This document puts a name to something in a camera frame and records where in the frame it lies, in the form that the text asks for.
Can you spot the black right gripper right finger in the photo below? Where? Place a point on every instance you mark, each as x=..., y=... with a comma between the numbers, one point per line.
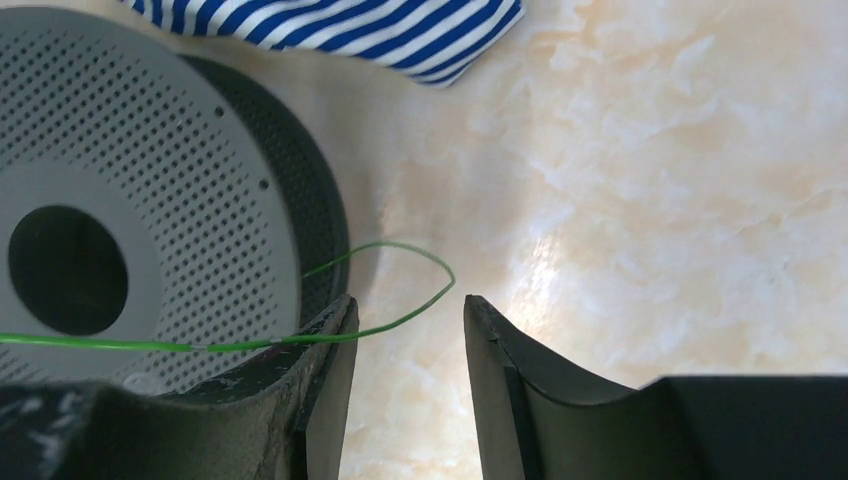
x=540, y=416

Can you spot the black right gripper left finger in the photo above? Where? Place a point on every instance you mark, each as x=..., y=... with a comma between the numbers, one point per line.
x=279, y=415

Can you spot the black cable spool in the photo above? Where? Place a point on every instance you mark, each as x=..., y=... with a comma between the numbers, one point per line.
x=146, y=196

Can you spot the blue white striped cloth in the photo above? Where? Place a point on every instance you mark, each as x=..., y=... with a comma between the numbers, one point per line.
x=431, y=42

